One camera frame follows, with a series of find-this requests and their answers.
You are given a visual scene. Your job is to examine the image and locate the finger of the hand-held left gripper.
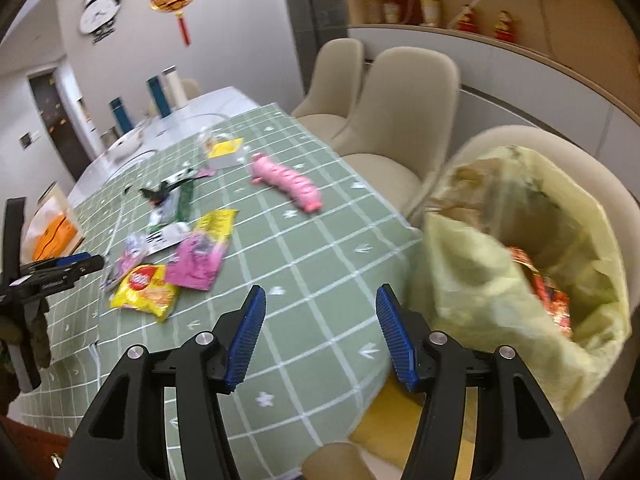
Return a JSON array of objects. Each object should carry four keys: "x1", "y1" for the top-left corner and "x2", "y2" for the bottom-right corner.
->
[
  {"x1": 45, "y1": 256, "x2": 105, "y2": 287},
  {"x1": 30, "y1": 254, "x2": 93, "y2": 273}
]

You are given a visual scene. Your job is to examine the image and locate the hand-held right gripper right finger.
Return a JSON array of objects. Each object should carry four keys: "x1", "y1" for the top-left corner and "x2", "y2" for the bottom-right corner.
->
[{"x1": 375, "y1": 283, "x2": 586, "y2": 480}]

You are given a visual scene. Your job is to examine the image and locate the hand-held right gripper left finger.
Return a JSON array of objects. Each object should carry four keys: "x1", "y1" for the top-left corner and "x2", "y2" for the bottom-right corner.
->
[{"x1": 56, "y1": 284, "x2": 267, "y2": 480}]

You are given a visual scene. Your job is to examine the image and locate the clear purple wrapper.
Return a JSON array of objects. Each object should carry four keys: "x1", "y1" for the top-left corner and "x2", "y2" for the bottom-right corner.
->
[{"x1": 100, "y1": 232, "x2": 151, "y2": 292}]

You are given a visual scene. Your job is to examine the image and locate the white black packet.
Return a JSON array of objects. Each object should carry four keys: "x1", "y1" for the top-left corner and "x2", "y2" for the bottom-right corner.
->
[{"x1": 145, "y1": 222, "x2": 192, "y2": 252}]

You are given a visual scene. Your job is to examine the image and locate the yellow plastic bag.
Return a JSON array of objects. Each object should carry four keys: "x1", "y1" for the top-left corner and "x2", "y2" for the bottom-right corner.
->
[{"x1": 407, "y1": 145, "x2": 632, "y2": 421}]

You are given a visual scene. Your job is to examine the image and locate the pink and yellow snack packet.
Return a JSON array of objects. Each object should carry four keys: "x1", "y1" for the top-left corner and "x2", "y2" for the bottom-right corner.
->
[{"x1": 164, "y1": 208, "x2": 238, "y2": 292}]

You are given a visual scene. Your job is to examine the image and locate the dark green wrapper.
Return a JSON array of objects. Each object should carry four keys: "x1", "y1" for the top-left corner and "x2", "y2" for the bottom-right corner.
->
[{"x1": 140, "y1": 167, "x2": 216, "y2": 223}]

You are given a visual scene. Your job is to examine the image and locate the person's left hand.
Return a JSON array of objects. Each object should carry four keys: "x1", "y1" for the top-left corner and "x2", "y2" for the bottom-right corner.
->
[{"x1": 25, "y1": 300, "x2": 52, "y2": 368}]

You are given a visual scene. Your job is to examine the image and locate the yellow seat cushion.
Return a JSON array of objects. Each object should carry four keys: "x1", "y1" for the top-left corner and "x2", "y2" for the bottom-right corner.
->
[{"x1": 348, "y1": 377, "x2": 481, "y2": 466}]

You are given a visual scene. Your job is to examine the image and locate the green checked tablecloth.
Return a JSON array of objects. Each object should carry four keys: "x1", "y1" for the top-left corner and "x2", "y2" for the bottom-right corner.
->
[{"x1": 10, "y1": 102, "x2": 426, "y2": 480}]

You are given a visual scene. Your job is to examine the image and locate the white bowl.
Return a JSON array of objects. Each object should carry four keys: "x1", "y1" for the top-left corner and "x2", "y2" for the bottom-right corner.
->
[{"x1": 102, "y1": 132, "x2": 143, "y2": 162}]

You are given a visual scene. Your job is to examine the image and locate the dark brown door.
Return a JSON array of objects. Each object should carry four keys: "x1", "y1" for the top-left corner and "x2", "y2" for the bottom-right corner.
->
[{"x1": 27, "y1": 66, "x2": 96, "y2": 186}]

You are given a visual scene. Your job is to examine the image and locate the teal bottle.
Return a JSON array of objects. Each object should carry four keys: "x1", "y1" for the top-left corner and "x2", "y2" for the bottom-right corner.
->
[
  {"x1": 146, "y1": 76, "x2": 172, "y2": 117},
  {"x1": 109, "y1": 98, "x2": 135, "y2": 133}
]

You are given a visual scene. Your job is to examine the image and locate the pink pig toy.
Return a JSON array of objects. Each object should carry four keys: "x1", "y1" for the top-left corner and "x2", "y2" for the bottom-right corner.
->
[{"x1": 250, "y1": 152, "x2": 322, "y2": 215}]

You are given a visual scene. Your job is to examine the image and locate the person's brown fuzzy clothing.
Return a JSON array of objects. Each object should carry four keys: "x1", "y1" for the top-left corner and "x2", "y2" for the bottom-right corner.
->
[{"x1": 0, "y1": 420, "x2": 76, "y2": 480}]

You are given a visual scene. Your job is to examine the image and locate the small white yellow box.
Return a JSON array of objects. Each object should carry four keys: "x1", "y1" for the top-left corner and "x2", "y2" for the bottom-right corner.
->
[{"x1": 202, "y1": 127, "x2": 247, "y2": 171}]

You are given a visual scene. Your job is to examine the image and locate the white bottle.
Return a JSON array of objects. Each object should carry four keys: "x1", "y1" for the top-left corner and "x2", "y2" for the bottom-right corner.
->
[{"x1": 162, "y1": 65, "x2": 188, "y2": 108}]

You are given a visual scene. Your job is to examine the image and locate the white sideboard cabinet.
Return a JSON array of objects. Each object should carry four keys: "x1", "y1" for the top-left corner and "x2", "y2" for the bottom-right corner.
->
[{"x1": 347, "y1": 25, "x2": 640, "y2": 176}]

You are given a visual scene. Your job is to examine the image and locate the red seated figurine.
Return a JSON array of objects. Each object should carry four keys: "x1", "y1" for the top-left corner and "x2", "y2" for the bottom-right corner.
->
[
  {"x1": 494, "y1": 10, "x2": 516, "y2": 41},
  {"x1": 456, "y1": 5, "x2": 479, "y2": 34}
]

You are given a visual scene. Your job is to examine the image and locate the white lidded cup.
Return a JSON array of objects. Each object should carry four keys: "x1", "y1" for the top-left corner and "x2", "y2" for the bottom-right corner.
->
[{"x1": 420, "y1": 0, "x2": 443, "y2": 27}]

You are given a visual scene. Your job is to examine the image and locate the panda wall clock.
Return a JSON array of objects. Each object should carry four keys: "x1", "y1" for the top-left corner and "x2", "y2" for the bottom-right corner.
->
[{"x1": 79, "y1": 0, "x2": 122, "y2": 45}]

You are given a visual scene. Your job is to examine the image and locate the white cable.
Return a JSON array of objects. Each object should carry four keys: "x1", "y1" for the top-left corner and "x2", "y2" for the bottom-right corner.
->
[{"x1": 447, "y1": 0, "x2": 502, "y2": 29}]

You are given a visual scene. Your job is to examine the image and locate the black cable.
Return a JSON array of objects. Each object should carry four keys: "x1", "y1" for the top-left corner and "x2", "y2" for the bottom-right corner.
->
[{"x1": 537, "y1": 0, "x2": 552, "y2": 57}]

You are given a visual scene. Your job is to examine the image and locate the beige wall shelf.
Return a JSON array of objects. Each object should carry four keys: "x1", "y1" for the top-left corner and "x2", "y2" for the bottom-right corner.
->
[{"x1": 340, "y1": 0, "x2": 640, "y2": 126}]

